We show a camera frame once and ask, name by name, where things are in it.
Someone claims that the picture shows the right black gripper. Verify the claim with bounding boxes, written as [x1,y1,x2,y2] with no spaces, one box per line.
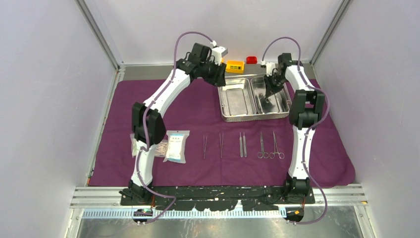
[262,72,287,98]

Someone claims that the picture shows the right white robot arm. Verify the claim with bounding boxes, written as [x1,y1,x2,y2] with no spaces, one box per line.
[261,53,325,204]

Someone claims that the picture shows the pink clear packet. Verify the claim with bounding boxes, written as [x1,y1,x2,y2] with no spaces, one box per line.
[155,140,168,158]

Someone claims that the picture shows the steel tweezers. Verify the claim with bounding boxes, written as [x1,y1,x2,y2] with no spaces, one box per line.
[219,132,224,158]
[203,134,208,160]

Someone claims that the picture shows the orange yellow toy block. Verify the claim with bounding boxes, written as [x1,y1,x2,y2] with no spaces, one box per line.
[225,60,245,74]

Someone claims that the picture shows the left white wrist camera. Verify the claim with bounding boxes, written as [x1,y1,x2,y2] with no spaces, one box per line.
[210,41,228,65]

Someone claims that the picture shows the red block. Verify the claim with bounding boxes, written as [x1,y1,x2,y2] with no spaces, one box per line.
[246,56,258,64]

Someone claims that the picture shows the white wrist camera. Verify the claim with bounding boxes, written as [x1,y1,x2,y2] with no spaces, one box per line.
[210,41,228,65]
[260,60,278,77]

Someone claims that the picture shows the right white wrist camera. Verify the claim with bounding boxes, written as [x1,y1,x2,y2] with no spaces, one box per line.
[260,60,278,77]

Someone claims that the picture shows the steel surgical scissors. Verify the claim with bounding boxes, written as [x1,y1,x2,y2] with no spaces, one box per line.
[257,131,269,159]
[269,131,285,160]

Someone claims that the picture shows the white sterile pouch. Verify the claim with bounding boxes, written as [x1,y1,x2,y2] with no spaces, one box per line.
[163,130,190,164]

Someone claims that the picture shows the steel instrument tray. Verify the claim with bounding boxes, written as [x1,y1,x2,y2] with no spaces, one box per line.
[218,74,291,122]

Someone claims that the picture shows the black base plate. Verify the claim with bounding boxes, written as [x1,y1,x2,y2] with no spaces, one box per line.
[119,184,315,211]

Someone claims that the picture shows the purple cloth wrap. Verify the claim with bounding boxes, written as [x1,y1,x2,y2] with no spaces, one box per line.
[88,77,357,188]

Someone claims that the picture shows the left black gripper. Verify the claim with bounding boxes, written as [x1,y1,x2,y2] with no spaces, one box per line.
[201,58,227,87]

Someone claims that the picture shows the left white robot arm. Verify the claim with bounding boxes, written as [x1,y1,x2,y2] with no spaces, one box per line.
[120,42,228,206]

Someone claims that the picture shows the green packet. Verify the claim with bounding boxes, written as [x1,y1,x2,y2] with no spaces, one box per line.
[130,133,139,158]

